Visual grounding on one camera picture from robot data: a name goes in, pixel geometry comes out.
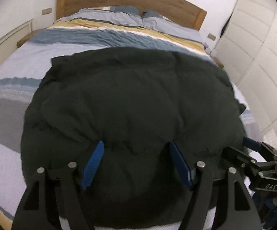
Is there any black puffer jacket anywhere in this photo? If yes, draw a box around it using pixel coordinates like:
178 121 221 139
21 48 245 228

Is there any right wooden nightstand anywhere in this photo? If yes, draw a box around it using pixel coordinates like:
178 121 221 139
211 57 224 69

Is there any wooden nightstand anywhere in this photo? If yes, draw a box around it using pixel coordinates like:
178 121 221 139
17 28 46 48
211 57 224 69

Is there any white wardrobe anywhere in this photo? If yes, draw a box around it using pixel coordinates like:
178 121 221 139
214 0 277 136

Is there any striped duvet cover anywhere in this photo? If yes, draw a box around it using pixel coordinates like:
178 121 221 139
0 18 261 230

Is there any white low cabinet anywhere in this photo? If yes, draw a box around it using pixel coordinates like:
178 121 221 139
0 19 33 66

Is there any left wooden nightstand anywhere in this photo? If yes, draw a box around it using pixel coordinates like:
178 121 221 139
17 28 46 48

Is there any right striped pillow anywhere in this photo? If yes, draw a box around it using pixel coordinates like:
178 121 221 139
143 10 202 42

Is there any striped pillow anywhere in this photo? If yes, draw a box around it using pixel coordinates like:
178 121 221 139
59 6 143 26
143 10 202 42

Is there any left striped pillow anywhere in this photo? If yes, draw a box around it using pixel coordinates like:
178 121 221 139
59 6 143 26

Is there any wooden headboard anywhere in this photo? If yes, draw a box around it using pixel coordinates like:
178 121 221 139
56 0 207 30

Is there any right wall switch plate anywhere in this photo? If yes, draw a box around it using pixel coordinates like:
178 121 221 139
208 33 217 41

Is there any wall switch plate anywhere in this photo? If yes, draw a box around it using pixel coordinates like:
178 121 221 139
208 33 217 41
42 7 52 16

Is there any left wall switch plate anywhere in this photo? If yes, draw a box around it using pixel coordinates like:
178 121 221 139
42 7 52 16

